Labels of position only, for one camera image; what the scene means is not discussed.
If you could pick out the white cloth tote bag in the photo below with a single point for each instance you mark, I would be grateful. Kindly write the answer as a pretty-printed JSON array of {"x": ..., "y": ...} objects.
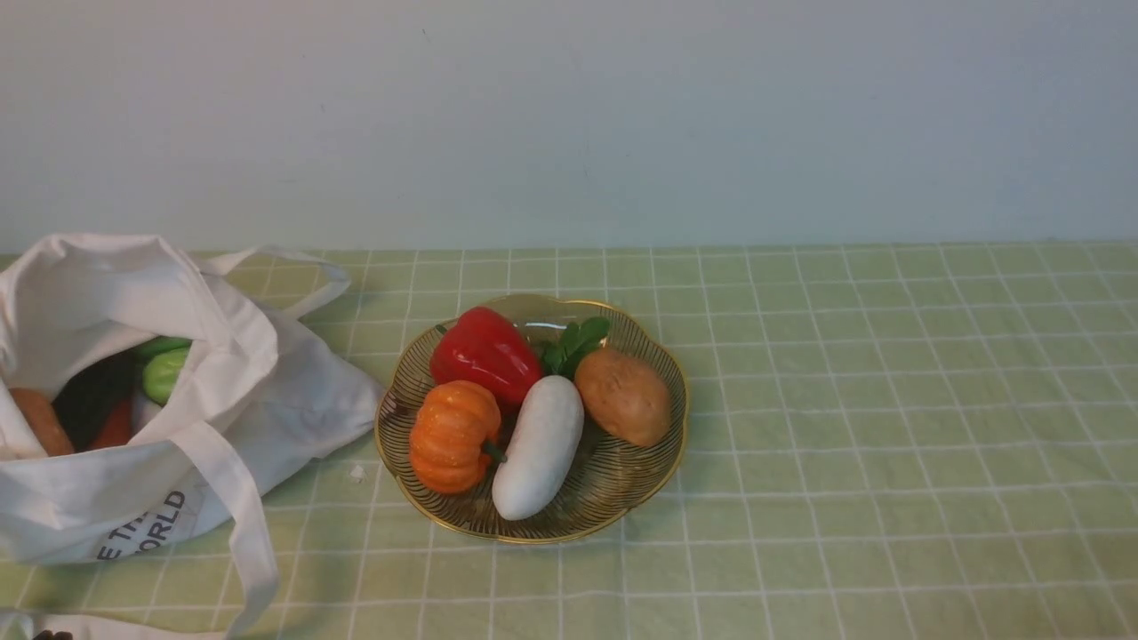
[{"x": 259, "y": 397}]

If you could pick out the green leafy herb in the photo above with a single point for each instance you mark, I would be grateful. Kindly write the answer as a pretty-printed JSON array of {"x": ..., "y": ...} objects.
[{"x": 576, "y": 341}]

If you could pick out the red bell pepper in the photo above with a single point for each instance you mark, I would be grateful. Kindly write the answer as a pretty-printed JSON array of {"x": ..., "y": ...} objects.
[{"x": 485, "y": 347}]

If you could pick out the brown potato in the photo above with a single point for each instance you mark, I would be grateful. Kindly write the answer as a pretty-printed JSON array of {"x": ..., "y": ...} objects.
[{"x": 624, "y": 396}]

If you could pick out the white radish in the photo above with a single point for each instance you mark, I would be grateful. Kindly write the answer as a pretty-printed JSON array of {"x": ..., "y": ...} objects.
[{"x": 547, "y": 433}]

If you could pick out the small orange pumpkin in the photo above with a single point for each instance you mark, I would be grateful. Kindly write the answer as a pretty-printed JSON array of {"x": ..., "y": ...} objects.
[{"x": 455, "y": 437}]

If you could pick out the green checkered tablecloth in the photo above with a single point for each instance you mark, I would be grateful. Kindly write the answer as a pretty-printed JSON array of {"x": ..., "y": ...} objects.
[{"x": 898, "y": 441}]

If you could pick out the green cucumber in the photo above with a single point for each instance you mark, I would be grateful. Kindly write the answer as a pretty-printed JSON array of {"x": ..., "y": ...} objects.
[{"x": 161, "y": 361}]

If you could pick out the red tomato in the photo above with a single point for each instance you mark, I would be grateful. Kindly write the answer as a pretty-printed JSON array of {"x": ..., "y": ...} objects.
[{"x": 117, "y": 429}]

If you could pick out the dark purple eggplant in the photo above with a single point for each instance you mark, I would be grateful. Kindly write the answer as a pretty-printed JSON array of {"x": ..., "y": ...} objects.
[{"x": 86, "y": 401}]

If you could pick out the orange carrot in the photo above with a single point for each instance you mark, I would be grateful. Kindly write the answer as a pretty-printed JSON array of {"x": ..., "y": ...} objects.
[{"x": 42, "y": 419}]

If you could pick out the gold wire fruit bowl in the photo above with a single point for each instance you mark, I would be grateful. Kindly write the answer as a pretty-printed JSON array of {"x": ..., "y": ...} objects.
[{"x": 607, "y": 478}]

